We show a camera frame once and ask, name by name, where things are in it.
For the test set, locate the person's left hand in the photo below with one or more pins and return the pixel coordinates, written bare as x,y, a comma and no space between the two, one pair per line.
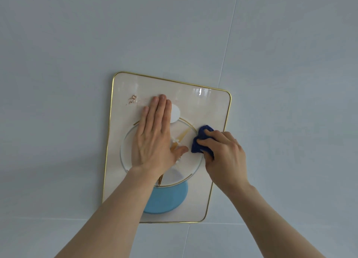
152,147

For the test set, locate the person's right hand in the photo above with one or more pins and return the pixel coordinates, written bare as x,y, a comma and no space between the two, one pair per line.
226,162

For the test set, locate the person's left little finger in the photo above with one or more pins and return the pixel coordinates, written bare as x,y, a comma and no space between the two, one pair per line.
143,120

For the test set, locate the person's left middle finger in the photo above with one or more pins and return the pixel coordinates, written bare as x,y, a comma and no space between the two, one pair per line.
160,112

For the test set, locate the person's left thumb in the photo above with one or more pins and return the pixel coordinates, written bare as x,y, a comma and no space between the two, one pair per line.
179,153

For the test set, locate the person's right thumb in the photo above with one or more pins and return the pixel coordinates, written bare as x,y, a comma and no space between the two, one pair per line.
206,146

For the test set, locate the dark blue cleaning cloth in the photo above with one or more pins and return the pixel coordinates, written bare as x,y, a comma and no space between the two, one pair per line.
198,147

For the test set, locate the gold framed wall picture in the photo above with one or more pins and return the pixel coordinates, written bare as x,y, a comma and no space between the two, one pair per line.
193,109

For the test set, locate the person's right forearm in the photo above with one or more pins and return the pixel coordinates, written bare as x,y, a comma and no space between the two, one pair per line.
268,224

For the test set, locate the person's left forearm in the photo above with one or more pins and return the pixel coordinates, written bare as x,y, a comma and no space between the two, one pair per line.
112,218

